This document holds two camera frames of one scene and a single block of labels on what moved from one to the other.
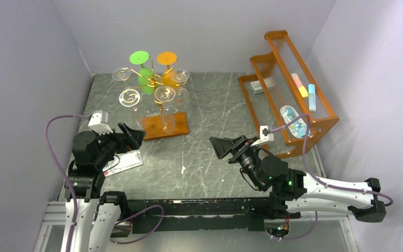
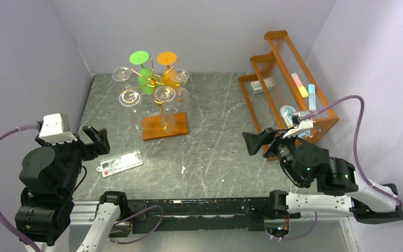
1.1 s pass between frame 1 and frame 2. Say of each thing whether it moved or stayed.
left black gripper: moved
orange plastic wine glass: stayed
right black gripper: moved
